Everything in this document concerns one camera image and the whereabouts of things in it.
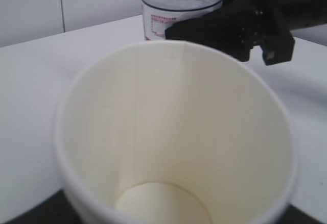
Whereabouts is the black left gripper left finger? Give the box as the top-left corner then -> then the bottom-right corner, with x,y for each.
6,190 -> 82,224

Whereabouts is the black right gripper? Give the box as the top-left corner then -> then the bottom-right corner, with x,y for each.
165,0 -> 326,66

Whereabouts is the white paper cup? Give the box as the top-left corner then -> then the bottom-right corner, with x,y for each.
53,40 -> 298,223

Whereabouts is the clear water bottle red label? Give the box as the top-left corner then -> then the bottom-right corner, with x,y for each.
142,0 -> 223,40

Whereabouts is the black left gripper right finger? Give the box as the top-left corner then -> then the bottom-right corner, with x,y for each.
286,203 -> 327,224

